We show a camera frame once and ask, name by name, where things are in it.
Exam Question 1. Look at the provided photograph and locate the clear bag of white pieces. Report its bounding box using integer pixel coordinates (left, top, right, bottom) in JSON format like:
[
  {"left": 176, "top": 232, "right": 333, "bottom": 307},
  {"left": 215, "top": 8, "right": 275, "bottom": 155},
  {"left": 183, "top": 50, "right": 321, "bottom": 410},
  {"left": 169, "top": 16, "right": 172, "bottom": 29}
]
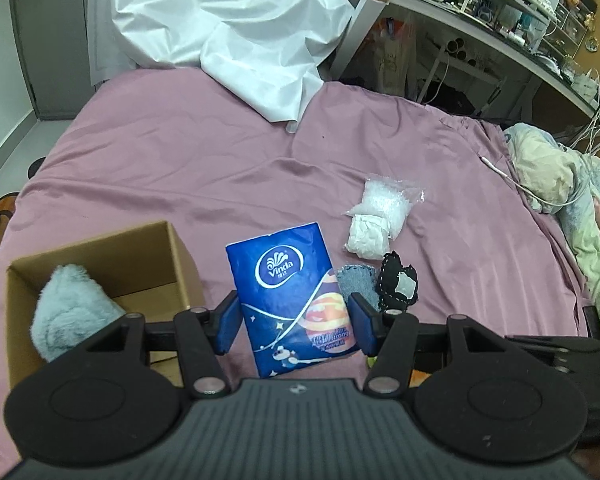
[{"left": 342, "top": 174, "right": 426, "bottom": 238}]

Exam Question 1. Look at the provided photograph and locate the pink bed sheet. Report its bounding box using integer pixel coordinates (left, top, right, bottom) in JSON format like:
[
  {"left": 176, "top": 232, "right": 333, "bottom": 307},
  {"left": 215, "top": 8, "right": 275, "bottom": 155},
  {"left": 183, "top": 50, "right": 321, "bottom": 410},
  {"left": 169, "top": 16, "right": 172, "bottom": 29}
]
[{"left": 0, "top": 66, "right": 588, "bottom": 471}]

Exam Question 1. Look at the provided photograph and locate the translucent plastic bag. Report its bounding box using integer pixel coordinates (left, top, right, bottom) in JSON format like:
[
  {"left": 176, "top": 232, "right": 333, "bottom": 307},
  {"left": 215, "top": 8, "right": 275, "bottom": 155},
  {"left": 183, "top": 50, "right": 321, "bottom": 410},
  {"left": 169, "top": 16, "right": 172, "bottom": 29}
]
[{"left": 370, "top": 15, "right": 417, "bottom": 96}]

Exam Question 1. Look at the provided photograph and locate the blue tissue packet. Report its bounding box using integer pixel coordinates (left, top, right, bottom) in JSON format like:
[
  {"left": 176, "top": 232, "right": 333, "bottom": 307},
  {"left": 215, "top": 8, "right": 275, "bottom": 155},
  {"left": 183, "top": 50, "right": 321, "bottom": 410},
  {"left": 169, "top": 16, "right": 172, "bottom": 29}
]
[{"left": 225, "top": 221, "right": 360, "bottom": 378}]

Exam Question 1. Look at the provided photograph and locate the white plastic cover sheet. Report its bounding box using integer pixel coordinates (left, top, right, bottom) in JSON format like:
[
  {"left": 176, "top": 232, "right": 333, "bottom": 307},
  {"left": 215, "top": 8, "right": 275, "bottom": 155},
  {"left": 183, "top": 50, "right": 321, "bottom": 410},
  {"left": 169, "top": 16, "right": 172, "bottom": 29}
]
[{"left": 87, "top": 0, "right": 356, "bottom": 135}]

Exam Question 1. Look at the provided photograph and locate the floral quilt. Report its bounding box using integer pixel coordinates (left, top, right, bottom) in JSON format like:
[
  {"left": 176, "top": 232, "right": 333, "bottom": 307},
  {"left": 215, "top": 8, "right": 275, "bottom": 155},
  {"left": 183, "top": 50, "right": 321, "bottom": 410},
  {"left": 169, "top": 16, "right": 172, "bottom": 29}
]
[{"left": 503, "top": 122, "right": 600, "bottom": 345}]

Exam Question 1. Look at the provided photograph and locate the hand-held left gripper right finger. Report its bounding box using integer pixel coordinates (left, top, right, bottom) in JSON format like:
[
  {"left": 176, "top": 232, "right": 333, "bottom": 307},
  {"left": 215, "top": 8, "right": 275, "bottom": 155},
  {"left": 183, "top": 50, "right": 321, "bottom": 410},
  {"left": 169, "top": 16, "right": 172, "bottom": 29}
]
[{"left": 347, "top": 292, "right": 507, "bottom": 396}]

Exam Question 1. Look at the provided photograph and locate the light blue plush toy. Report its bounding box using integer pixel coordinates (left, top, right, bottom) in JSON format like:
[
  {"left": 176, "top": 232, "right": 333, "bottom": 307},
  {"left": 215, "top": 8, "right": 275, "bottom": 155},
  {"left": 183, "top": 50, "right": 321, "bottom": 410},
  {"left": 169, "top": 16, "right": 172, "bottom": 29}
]
[{"left": 30, "top": 265, "right": 127, "bottom": 362}]

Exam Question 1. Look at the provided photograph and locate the white desk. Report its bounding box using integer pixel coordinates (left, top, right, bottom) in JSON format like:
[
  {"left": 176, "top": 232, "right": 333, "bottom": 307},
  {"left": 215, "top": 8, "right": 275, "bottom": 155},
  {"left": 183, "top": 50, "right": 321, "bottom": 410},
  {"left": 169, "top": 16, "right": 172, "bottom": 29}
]
[{"left": 330, "top": 0, "right": 600, "bottom": 121}]

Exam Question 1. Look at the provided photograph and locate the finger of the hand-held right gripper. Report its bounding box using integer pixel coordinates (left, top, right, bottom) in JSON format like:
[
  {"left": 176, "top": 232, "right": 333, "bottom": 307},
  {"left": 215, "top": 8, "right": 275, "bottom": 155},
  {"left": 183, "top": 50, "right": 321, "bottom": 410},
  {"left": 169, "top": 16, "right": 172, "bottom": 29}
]
[{"left": 505, "top": 334, "right": 600, "bottom": 373}]

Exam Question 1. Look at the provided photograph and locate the grey knitted cloth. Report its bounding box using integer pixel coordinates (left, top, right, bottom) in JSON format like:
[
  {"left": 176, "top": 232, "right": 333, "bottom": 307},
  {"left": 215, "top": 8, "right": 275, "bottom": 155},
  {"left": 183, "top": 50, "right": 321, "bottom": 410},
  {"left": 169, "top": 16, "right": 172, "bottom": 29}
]
[{"left": 336, "top": 263, "right": 382, "bottom": 312}]

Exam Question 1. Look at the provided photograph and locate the white charging cable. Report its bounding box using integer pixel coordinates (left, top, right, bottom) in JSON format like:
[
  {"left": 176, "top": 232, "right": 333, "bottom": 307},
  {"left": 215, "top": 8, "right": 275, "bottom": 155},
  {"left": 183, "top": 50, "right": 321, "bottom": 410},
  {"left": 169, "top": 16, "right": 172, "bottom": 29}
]
[{"left": 480, "top": 155, "right": 583, "bottom": 207}]

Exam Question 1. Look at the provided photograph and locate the brown cardboard box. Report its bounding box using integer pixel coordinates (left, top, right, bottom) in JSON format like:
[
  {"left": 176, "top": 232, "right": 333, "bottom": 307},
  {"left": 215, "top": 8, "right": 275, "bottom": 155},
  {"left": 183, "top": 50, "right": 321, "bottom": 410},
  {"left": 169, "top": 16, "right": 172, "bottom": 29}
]
[{"left": 5, "top": 220, "right": 207, "bottom": 390}]

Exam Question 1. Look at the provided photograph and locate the clear drawer organizer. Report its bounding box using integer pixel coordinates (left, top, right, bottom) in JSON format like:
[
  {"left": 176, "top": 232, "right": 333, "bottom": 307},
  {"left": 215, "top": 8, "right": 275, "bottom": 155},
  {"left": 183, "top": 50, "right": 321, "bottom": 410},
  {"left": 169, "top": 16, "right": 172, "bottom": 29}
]
[{"left": 547, "top": 0, "right": 598, "bottom": 58}]

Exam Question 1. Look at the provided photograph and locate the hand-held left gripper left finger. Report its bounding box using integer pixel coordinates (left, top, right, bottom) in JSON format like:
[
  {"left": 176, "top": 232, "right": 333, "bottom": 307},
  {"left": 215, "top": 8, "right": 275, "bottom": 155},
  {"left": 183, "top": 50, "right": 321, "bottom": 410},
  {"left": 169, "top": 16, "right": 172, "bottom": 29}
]
[{"left": 82, "top": 291, "right": 243, "bottom": 398}]

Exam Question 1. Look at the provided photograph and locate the white crumpled tissue bundle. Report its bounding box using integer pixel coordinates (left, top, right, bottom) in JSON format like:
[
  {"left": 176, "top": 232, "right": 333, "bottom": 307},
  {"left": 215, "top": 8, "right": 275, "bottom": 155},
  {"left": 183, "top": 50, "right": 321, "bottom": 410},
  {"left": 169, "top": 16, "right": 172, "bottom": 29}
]
[{"left": 344, "top": 214, "right": 392, "bottom": 259}]

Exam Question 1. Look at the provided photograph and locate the bundle of white cables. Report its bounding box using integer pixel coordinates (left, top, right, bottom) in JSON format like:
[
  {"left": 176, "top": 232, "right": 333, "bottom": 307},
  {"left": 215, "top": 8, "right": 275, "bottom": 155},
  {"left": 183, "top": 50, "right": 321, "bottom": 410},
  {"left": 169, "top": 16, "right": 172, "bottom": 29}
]
[{"left": 572, "top": 72, "right": 600, "bottom": 157}]

